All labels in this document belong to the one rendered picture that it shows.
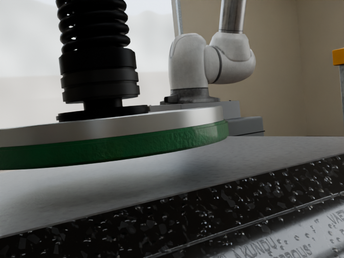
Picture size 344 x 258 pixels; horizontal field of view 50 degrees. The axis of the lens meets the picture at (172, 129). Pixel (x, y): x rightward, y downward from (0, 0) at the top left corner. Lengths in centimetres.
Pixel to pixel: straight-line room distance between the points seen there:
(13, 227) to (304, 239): 19
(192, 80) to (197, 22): 528
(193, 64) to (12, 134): 122
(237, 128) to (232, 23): 44
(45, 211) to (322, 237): 19
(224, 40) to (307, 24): 694
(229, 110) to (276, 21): 670
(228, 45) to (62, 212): 135
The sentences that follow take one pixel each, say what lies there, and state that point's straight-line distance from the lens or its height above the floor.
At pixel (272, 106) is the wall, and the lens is 770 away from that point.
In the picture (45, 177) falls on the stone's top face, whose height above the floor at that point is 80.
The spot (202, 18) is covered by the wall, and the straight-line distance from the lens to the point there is 678.
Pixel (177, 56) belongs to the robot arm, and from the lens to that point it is 145.
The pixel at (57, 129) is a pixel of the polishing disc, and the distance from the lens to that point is 24.
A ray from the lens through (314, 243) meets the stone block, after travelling 29.
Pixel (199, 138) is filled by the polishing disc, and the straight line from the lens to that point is 26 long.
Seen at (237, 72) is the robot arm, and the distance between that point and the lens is 157.
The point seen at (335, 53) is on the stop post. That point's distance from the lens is 212.
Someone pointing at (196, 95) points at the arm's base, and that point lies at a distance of 144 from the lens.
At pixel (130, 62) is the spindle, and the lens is 33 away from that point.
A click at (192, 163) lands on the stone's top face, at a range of 39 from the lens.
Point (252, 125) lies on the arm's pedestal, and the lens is 145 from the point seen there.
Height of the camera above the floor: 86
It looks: 3 degrees down
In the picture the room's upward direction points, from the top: 6 degrees counter-clockwise
